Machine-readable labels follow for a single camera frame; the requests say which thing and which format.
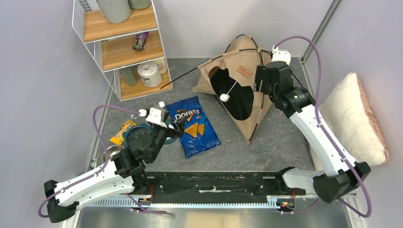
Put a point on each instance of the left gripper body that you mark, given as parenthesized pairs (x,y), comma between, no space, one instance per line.
(171,132)

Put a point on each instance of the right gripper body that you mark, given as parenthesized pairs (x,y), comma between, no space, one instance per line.
(261,74)

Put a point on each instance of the black tent pole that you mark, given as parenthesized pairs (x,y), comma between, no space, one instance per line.
(246,107)
(229,54)

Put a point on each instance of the tan pet tent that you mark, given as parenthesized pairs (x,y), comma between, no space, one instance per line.
(215,80)

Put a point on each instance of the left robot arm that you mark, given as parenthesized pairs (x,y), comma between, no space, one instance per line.
(123,172)

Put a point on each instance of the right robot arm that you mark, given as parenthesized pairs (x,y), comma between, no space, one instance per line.
(341,172)

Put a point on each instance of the steel pet bowl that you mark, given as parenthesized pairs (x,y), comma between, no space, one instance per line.
(112,150)

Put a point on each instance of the white fluffy pet cushion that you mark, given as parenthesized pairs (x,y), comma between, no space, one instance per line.
(348,114)

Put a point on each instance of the blue Doritos chip bag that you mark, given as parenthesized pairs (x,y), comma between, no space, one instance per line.
(199,134)

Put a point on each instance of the clear plastic bottle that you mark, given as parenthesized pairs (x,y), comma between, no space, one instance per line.
(162,104)

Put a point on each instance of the white pompom toy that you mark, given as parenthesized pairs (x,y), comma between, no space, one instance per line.
(225,96)

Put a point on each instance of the yellow candy bag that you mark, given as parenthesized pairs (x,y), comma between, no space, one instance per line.
(118,138)

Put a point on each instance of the white ceramic mug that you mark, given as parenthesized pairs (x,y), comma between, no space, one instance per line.
(162,66)

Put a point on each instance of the green can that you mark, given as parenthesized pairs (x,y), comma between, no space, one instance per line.
(128,75)

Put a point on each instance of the brown candy bag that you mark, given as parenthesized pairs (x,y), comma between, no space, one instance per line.
(140,41)

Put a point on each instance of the grey felt basket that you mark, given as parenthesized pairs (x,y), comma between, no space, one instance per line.
(139,4)
(115,11)

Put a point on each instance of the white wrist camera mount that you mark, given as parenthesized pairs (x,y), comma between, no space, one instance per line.
(280,55)

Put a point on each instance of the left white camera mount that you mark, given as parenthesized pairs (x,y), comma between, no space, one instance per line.
(155,115)

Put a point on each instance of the white wire wooden shelf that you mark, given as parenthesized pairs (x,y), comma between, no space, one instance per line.
(111,45)

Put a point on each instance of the aluminium corner rail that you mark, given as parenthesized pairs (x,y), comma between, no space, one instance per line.
(321,28)

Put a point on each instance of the black mounting base plate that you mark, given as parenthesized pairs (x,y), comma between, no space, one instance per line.
(215,187)

